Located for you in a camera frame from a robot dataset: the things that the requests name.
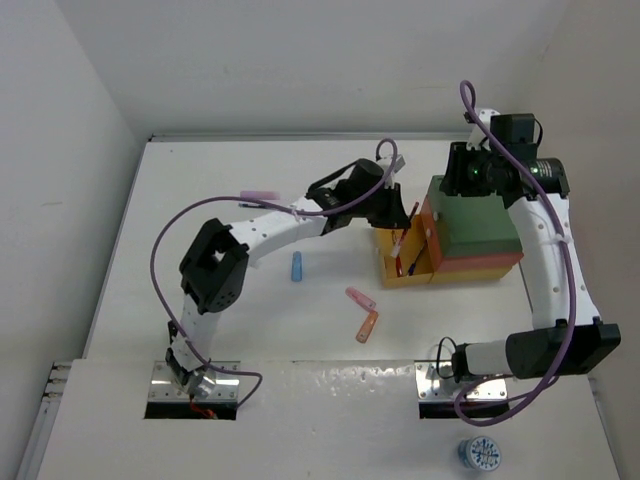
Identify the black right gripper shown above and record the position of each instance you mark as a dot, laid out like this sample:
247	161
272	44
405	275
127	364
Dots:
455	181

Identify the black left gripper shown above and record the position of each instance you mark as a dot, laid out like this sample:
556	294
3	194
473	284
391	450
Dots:
393	214

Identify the yellow drawer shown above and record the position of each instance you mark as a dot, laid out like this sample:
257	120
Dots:
415	238

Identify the red gel pen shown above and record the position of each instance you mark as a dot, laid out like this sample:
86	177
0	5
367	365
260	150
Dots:
408	227

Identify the blue ballpoint pen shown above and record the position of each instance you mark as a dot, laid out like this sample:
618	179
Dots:
414	264

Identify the purple highlighter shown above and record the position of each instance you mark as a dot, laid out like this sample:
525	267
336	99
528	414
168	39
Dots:
261	195

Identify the red pen with clip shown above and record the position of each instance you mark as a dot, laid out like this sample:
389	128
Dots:
396	252

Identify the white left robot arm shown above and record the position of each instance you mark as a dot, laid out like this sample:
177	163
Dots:
214	268

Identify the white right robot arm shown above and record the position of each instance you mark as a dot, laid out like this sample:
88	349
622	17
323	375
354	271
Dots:
501	159

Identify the stacked drawer cabinet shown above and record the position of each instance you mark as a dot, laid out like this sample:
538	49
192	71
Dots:
468	238

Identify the pink highlighter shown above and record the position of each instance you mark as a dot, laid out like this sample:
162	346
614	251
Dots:
360	299

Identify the orange highlighter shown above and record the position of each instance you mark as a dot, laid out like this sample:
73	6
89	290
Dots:
367	327

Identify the blue patterned tape roll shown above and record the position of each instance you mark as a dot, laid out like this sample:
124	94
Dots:
480	453

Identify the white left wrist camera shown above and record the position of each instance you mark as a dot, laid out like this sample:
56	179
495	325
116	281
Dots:
396	165

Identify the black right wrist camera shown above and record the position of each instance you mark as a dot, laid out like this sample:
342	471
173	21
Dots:
512	129

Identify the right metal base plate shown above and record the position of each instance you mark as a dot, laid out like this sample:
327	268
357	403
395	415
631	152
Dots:
434	388

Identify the metal base plate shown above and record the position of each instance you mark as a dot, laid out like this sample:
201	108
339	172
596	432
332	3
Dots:
434	388
211	387

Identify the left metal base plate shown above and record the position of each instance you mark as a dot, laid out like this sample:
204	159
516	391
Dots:
211	387

